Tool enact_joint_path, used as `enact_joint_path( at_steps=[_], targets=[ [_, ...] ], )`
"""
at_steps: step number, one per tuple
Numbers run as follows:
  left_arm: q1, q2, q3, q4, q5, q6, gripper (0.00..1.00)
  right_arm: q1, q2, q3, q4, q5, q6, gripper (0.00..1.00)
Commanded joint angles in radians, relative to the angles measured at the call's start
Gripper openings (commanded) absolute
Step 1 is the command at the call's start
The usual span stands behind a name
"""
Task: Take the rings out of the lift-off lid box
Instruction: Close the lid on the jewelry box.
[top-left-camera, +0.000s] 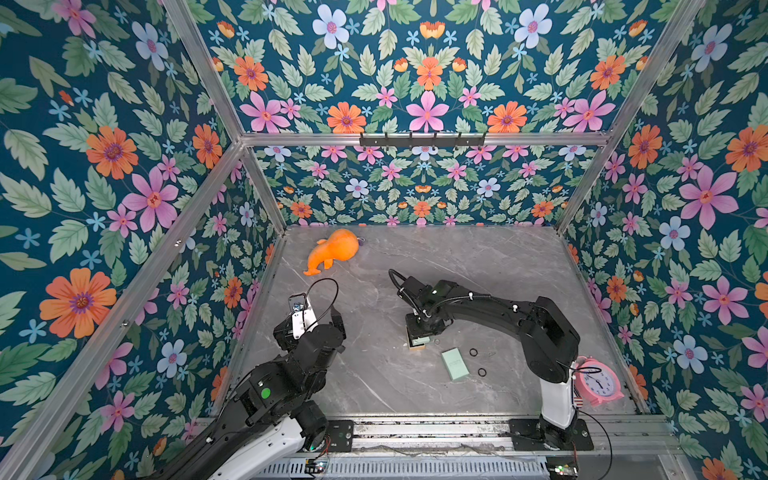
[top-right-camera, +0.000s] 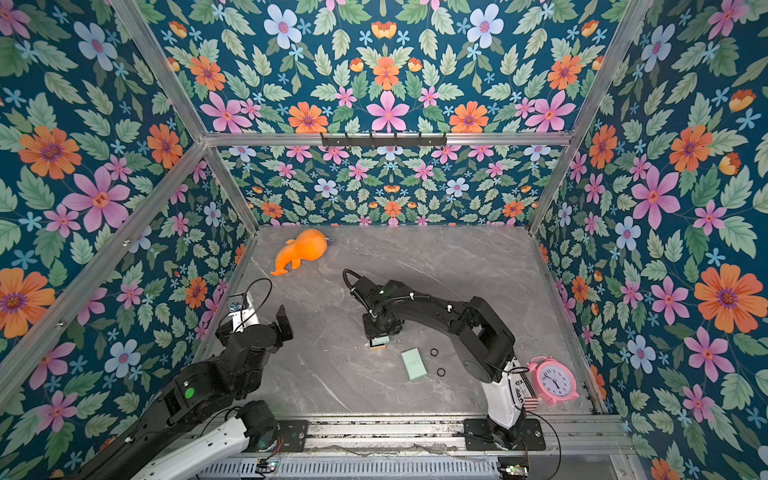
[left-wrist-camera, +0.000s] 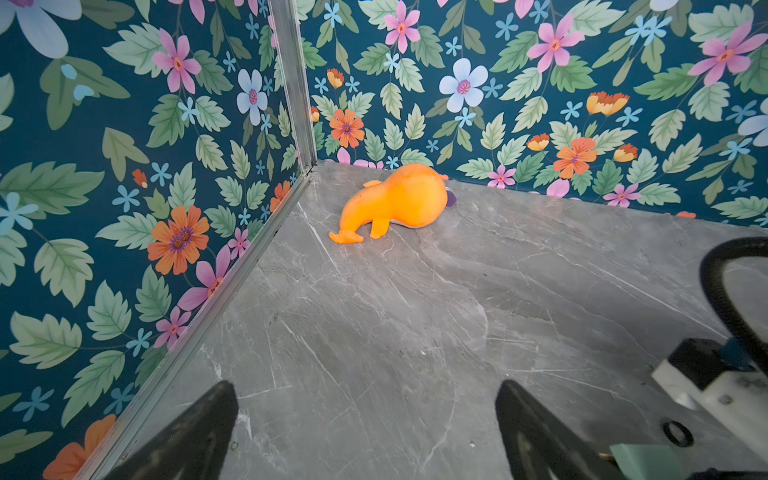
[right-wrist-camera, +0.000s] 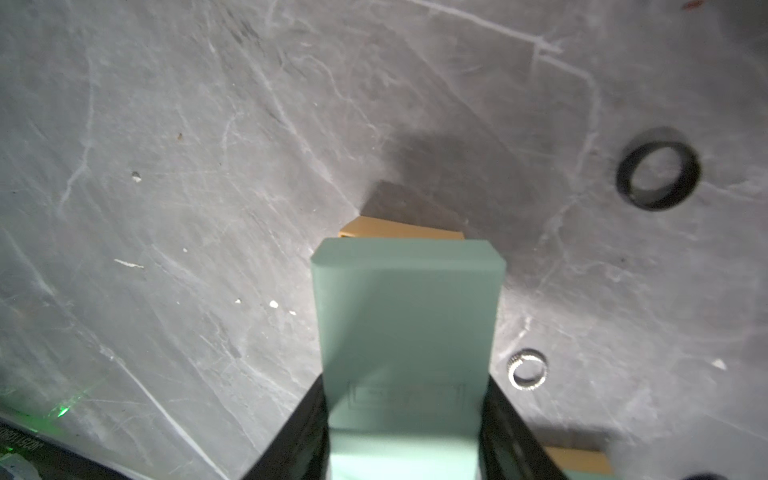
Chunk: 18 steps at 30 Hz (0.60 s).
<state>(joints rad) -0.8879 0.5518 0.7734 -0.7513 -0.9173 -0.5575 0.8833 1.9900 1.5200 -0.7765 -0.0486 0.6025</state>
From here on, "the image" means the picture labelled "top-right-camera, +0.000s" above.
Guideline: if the mint green box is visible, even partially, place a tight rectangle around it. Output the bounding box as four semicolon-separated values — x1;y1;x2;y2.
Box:
369;336;390;350

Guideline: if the mint box lid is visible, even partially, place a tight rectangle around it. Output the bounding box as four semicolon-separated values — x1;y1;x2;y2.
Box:
401;348;428;381

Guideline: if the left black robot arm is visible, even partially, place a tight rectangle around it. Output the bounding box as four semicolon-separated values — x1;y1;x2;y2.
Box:
68;306;294;479

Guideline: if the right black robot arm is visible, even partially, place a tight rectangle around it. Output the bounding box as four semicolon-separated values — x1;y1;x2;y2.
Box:
342;269;526;450

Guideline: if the orange plush toy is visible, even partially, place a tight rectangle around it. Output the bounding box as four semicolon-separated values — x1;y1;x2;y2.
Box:
270;229;329;276

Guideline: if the pink alarm clock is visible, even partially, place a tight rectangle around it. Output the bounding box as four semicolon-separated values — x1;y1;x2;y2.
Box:
526;356;580;406

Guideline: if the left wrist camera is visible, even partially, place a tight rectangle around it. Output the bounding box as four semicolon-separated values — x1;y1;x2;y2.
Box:
226;294;259;333

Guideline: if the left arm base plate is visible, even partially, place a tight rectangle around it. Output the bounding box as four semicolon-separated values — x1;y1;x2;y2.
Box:
277;419;309;453

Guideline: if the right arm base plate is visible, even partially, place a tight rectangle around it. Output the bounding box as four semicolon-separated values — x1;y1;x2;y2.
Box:
458;418;547;452

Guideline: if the black hook rail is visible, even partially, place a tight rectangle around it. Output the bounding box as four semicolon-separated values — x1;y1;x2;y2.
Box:
320;133;448;148

